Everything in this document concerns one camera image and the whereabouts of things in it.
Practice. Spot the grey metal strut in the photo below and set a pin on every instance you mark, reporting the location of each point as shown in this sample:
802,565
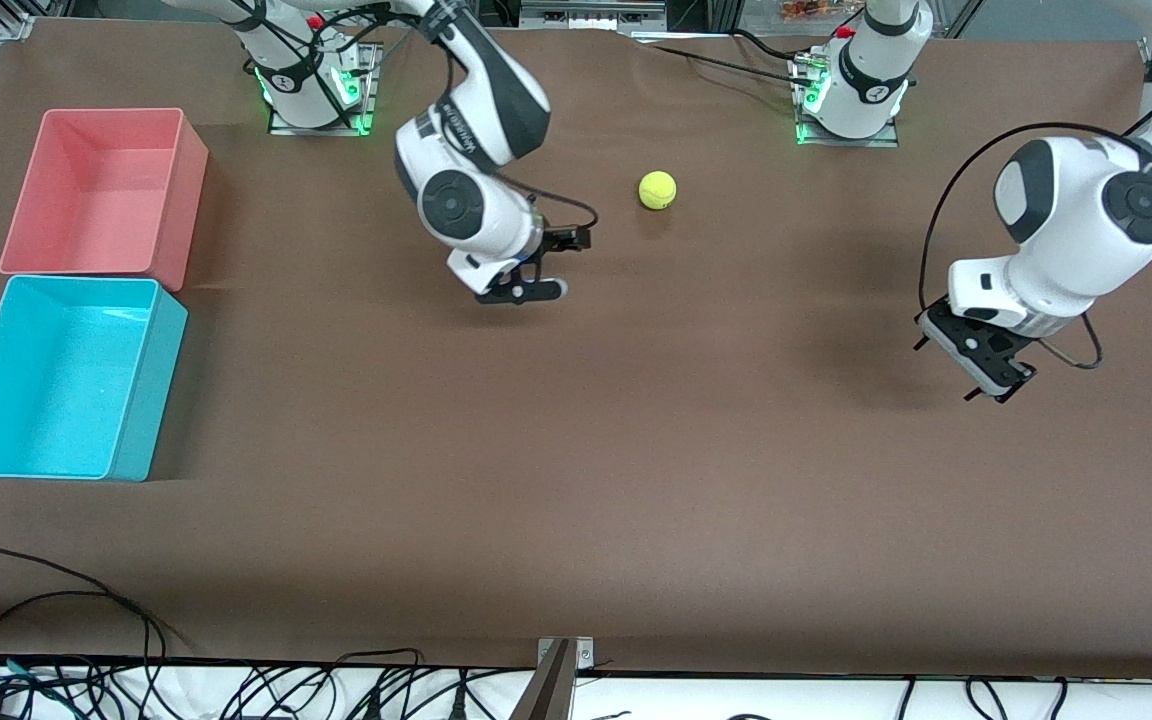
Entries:
548,695

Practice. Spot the silver aluminium frame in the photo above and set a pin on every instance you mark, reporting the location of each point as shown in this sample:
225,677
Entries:
591,15

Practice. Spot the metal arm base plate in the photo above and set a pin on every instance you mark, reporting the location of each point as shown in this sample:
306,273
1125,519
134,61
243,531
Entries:
846,142
321,130

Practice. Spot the yellow-green tennis ball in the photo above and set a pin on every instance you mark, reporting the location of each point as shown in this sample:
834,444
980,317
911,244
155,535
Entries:
657,190

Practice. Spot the orange object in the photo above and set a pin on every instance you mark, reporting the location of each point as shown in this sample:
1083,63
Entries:
806,10

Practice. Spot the pink plastic bin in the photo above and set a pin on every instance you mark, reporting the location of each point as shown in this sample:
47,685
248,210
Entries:
106,190

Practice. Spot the blue plastic bin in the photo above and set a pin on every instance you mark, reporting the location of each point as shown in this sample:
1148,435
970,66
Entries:
56,400

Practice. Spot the metal table edge bracket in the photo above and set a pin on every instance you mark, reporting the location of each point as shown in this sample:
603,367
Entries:
584,655

